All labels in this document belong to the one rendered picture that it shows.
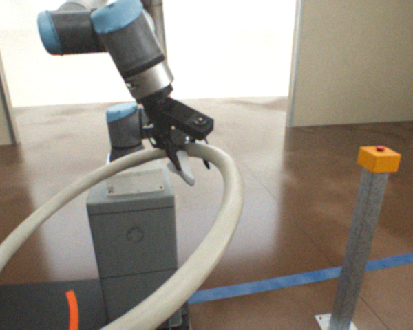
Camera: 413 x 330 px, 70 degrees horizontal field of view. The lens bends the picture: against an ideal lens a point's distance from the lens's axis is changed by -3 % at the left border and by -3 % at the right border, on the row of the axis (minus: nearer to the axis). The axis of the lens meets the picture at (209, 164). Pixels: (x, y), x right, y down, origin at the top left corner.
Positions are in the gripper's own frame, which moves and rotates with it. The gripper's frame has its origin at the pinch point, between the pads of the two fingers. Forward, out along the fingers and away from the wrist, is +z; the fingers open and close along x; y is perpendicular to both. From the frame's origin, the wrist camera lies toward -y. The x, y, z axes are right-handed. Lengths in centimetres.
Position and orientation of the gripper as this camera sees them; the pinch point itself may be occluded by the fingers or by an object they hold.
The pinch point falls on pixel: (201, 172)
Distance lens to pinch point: 66.6
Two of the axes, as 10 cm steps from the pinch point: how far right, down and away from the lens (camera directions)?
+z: 3.7, 8.1, 4.6
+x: -5.9, 5.9, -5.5
